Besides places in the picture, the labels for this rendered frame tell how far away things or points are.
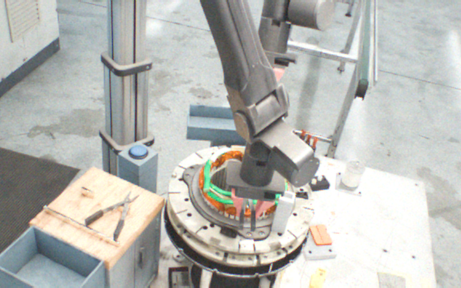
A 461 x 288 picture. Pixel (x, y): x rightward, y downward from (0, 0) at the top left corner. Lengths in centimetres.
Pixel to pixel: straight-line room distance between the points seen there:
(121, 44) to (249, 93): 64
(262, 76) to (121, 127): 76
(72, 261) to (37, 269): 8
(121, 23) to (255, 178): 59
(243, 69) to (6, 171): 222
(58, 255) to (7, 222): 148
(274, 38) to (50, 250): 60
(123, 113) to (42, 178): 140
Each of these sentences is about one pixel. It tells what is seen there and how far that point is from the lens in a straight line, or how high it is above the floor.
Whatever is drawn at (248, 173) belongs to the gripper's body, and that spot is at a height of 129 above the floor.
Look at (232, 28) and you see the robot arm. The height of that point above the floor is 155.
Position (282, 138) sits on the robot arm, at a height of 138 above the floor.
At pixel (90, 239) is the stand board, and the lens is 99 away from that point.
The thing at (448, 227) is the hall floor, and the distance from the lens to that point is 292.
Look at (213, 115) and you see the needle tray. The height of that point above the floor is 103.
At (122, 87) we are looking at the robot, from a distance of 131.
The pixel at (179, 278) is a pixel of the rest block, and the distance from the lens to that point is 121.
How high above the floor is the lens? 182
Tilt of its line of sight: 38 degrees down
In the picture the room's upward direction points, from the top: 9 degrees clockwise
